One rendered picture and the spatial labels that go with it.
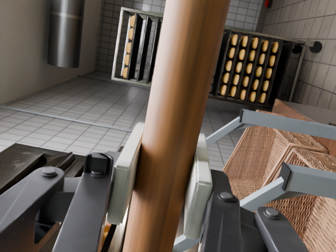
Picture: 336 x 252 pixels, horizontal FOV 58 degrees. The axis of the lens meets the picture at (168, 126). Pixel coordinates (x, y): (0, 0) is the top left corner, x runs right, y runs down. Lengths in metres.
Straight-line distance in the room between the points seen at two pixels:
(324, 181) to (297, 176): 0.05
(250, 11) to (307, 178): 4.73
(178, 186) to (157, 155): 0.02
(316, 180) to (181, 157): 0.50
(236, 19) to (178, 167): 5.08
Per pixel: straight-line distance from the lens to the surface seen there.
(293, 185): 0.63
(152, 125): 0.15
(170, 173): 0.16
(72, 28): 3.27
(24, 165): 1.82
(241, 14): 5.24
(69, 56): 3.29
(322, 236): 1.24
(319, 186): 0.65
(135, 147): 0.16
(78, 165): 1.83
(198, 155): 0.16
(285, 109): 1.76
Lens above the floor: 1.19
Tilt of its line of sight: level
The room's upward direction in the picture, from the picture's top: 79 degrees counter-clockwise
